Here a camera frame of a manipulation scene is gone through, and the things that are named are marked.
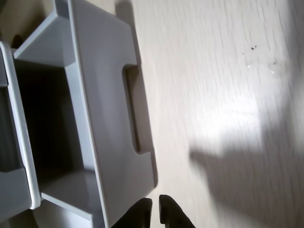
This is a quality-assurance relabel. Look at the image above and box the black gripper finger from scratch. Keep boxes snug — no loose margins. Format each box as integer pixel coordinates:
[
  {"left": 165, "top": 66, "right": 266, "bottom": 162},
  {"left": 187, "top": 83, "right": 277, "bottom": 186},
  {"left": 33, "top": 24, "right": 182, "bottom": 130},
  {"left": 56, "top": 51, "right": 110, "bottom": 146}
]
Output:
[
  {"left": 158, "top": 194, "right": 198, "bottom": 228},
  {"left": 113, "top": 197, "right": 153, "bottom": 228}
]

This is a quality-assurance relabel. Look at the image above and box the grey plastic drawer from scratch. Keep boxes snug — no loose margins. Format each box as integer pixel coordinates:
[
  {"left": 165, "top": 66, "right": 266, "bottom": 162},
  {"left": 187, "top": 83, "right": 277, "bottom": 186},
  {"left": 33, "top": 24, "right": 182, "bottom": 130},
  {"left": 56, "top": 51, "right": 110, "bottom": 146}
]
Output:
[
  {"left": 0, "top": 42, "right": 32, "bottom": 211},
  {"left": 13, "top": 0, "right": 160, "bottom": 228}
]

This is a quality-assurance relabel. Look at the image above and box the white plastic drawer cabinet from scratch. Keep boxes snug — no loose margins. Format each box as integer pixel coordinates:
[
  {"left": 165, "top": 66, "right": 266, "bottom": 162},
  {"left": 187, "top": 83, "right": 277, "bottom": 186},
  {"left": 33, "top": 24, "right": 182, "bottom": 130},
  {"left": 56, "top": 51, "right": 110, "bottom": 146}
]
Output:
[{"left": 0, "top": 40, "right": 42, "bottom": 210}]

